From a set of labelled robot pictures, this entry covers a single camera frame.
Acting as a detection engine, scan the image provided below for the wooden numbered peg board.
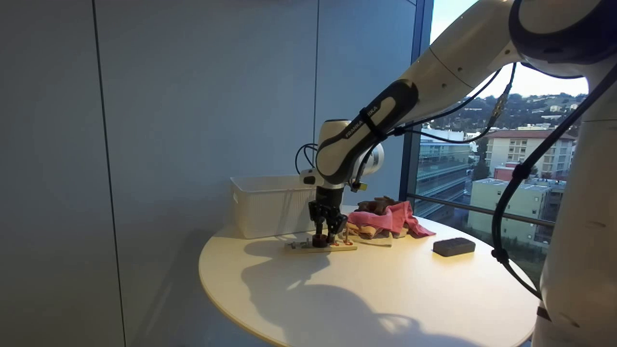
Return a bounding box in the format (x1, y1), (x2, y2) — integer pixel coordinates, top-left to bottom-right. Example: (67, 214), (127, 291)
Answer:
(283, 233), (359, 253)

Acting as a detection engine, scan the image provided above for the grey building outside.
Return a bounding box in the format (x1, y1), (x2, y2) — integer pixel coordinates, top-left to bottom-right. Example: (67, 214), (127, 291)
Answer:
(415, 126), (480, 222)

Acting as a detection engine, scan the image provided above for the black rectangular block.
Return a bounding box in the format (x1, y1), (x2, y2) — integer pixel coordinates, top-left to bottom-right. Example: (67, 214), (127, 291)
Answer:
(432, 235), (478, 259)

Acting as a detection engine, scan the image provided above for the pink cloth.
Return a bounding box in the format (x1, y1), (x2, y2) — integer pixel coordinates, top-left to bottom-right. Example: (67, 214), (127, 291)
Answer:
(345, 199), (438, 241)

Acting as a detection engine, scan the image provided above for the thick black cable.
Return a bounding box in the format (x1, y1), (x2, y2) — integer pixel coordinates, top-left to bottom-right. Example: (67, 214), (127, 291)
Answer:
(490, 62), (617, 303)

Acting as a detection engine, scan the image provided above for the thin black cable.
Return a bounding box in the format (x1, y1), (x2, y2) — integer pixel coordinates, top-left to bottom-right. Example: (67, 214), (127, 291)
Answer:
(293, 60), (517, 178)

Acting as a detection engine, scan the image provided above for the window railing bar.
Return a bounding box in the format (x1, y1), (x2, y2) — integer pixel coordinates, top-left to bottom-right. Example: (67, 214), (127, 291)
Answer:
(411, 191), (555, 230)

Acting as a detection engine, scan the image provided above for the yellow building outside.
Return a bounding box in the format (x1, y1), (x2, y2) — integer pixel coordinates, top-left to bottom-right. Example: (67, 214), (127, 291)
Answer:
(484, 126), (580, 183)

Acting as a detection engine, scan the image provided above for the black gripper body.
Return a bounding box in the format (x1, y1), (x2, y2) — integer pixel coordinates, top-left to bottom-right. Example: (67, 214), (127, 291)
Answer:
(307, 185), (349, 226)

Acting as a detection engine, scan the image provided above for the white ribbed storage box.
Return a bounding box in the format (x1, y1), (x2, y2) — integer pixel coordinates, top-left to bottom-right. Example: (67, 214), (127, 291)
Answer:
(228, 176), (322, 241)

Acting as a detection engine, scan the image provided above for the dark brown cloth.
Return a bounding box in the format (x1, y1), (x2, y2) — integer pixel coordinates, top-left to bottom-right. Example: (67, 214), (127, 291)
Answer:
(355, 195), (401, 216)

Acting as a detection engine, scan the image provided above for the pale green building outside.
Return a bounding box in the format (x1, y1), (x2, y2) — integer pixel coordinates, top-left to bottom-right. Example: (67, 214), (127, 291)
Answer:
(467, 178), (567, 245)

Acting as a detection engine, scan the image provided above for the blue window mullion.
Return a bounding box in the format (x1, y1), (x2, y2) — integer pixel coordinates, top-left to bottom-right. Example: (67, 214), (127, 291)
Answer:
(397, 0), (436, 203)

